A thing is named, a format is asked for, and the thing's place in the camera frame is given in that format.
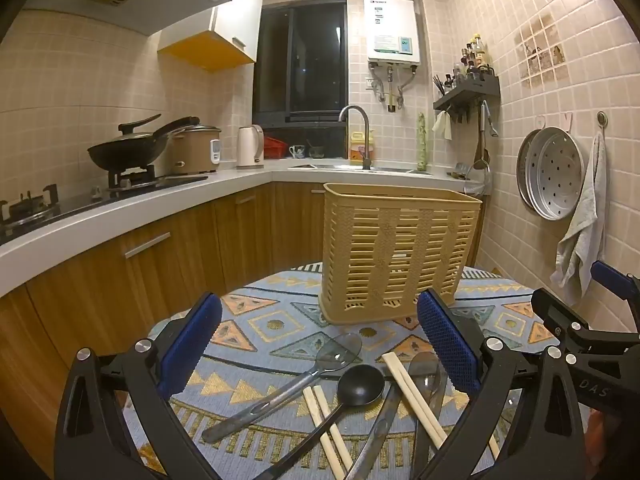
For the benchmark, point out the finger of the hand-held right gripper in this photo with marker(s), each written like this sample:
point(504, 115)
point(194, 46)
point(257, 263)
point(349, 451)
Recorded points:
point(552, 310)
point(607, 275)

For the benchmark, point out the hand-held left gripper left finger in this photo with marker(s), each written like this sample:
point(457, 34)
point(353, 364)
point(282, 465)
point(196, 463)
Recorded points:
point(192, 340)

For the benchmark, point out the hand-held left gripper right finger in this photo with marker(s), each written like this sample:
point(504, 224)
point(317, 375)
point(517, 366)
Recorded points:
point(447, 340)

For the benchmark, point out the dark translucent plastic spoon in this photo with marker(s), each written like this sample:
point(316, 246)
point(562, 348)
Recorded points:
point(425, 375)

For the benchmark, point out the wooden chopstick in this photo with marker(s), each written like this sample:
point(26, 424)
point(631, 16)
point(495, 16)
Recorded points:
point(334, 422)
point(410, 395)
point(425, 407)
point(320, 420)

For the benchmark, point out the black plastic ladle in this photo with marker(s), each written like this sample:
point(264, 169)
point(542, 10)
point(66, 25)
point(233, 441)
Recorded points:
point(360, 385)

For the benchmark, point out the beige plastic utensil basket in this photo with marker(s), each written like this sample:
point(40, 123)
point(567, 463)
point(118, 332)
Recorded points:
point(395, 250)

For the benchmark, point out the grey translucent plastic utensil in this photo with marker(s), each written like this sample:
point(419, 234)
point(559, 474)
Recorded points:
point(377, 430)

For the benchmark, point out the clear grey plastic spoon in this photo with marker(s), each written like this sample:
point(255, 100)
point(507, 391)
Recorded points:
point(305, 380)

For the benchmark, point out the person's right hand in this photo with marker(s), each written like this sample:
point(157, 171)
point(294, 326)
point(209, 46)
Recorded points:
point(600, 440)

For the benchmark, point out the grey hanging towel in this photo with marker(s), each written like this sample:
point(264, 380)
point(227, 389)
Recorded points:
point(582, 230)

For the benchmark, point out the patterned blue tablecloth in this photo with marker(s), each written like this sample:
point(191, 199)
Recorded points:
point(270, 330)

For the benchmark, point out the perforated metal steamer tray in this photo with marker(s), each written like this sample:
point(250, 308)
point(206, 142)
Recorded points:
point(555, 175)

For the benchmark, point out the round metal tray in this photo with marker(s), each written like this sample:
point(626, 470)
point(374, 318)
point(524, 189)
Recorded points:
point(522, 170)

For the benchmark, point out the metal strainer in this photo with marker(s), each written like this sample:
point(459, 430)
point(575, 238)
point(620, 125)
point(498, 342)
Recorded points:
point(472, 177)

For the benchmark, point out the hanging metal ladle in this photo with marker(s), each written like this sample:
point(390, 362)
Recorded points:
point(481, 155)

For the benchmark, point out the black gas stove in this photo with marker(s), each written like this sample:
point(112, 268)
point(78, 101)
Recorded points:
point(75, 200)

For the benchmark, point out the beige rice cooker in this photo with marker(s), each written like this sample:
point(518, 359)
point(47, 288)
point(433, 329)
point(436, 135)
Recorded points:
point(197, 152)

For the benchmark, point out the hanging metal tongs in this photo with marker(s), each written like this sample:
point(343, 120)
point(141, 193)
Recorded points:
point(491, 120)

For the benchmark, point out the steel sink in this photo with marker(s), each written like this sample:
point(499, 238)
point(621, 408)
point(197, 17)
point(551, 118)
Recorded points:
point(350, 166)

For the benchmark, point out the black wok with lid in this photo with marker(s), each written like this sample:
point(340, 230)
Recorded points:
point(125, 152)

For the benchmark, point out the white electric kettle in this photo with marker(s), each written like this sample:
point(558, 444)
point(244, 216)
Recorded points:
point(249, 147)

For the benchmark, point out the green patterned roll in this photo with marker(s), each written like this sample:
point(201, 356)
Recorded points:
point(423, 140)

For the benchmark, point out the red plastic basket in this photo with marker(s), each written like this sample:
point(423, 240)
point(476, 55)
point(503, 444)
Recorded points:
point(274, 147)

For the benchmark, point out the yellow bottle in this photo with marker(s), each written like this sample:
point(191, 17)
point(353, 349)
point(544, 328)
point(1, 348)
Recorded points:
point(357, 147)

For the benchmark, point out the steel kitchen faucet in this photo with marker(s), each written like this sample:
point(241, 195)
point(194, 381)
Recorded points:
point(365, 130)

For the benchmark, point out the row of seasoning bottles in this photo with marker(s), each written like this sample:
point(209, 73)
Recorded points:
point(475, 60)

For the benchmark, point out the water heater pipes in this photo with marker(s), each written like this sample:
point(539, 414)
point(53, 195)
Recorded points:
point(391, 90)

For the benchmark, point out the dark kitchen window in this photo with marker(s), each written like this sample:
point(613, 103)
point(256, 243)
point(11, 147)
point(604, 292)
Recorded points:
point(300, 60)

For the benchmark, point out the white gas water heater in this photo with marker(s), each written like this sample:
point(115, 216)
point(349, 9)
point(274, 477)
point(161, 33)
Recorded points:
point(392, 25)

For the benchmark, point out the round metal wall hook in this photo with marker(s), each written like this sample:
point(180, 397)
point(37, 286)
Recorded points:
point(602, 119)

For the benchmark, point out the black wall shelf rack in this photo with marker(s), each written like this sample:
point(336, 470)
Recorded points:
point(467, 94)

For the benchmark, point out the white and yellow wall cabinet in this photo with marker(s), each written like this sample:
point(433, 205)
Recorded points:
point(235, 15)

